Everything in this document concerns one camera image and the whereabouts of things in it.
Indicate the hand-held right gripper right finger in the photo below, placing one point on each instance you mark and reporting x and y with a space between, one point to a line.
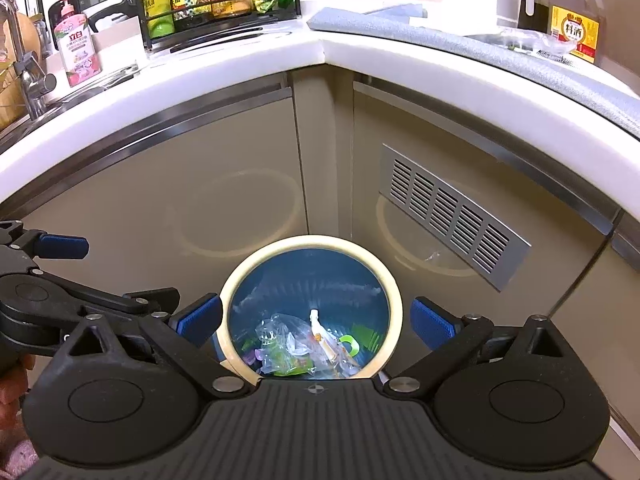
432 322

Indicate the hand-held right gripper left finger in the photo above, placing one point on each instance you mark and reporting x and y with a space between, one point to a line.
200 317

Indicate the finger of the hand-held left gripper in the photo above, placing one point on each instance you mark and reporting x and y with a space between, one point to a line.
150 302
62 246

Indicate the green snack packet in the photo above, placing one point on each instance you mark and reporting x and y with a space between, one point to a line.
370 337

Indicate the clear packet green red print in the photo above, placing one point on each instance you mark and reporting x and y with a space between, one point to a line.
290 362

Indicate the blue bin with cream rim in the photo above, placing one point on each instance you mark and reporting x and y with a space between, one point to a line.
300 280

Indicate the person's left hand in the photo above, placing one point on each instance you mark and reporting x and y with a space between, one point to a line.
12 385

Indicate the small purple wrapper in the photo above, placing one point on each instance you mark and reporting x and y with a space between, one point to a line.
252 357

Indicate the crumpled clear plastic wrap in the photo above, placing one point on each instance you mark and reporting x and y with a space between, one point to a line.
280 332

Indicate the white and orange tube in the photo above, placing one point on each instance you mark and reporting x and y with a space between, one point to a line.
322 335

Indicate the silver vent grille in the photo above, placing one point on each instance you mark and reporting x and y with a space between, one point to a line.
450 210

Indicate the beige cabinet door with vent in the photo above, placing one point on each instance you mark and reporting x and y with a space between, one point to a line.
550 280

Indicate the steel sink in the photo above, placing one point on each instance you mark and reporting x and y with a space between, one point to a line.
90 82

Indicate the steel faucet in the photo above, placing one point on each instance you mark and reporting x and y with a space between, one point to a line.
30 80

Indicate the beige corner panel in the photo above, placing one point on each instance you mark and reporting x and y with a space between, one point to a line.
325 160

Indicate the pink dish soap bottle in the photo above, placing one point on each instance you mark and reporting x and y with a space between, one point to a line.
75 50

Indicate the tan round board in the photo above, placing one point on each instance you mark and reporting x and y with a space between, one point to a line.
27 35

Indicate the crumpled clear plastic bag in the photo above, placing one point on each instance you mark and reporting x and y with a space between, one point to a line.
530 42

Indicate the grey counter mat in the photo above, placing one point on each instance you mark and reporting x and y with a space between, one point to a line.
400 27

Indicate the large amber bottle yellow label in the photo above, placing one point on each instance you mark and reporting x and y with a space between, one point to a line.
575 30

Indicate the dark sauce dispenser bottle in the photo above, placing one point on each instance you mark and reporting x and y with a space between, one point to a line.
532 10

